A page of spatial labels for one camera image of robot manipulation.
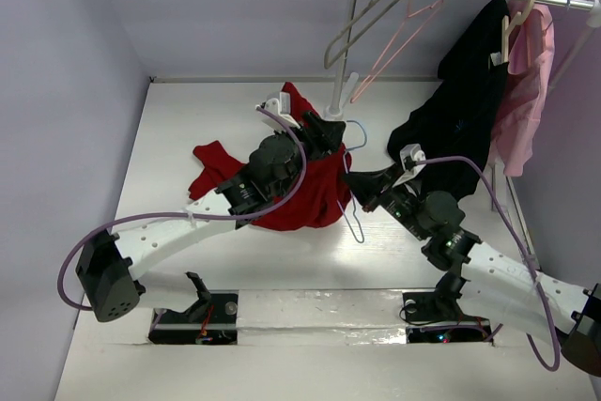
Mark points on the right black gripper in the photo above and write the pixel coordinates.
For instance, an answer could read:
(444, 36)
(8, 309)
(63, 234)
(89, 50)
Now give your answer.
(378, 188)

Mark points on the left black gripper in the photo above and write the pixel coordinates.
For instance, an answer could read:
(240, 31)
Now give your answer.
(323, 138)

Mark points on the red t shirt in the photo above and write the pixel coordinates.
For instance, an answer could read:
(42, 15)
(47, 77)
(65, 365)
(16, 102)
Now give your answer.
(319, 201)

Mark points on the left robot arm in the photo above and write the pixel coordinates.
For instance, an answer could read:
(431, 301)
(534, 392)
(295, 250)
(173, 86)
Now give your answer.
(111, 265)

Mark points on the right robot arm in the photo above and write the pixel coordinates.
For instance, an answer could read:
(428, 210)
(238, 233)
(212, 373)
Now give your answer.
(481, 281)

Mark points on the black t shirt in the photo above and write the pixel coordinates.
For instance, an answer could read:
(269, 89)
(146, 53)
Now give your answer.
(457, 120)

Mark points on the pink shirt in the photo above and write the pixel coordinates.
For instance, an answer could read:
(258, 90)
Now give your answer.
(532, 49)

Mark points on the wooden hanger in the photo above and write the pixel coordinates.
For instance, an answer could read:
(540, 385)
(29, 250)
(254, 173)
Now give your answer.
(509, 23)

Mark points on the pink wire hanger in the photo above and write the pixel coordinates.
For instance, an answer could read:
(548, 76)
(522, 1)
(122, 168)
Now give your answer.
(389, 53)

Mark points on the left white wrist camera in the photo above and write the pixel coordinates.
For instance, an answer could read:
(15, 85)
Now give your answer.
(280, 108)

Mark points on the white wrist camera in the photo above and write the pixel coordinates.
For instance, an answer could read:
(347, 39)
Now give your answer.
(280, 108)
(411, 158)

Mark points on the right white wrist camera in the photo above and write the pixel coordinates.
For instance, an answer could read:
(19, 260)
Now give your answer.
(411, 158)

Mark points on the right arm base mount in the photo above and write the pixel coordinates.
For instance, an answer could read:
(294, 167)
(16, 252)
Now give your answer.
(434, 317)

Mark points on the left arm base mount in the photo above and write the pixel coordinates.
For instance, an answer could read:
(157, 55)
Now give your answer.
(211, 320)

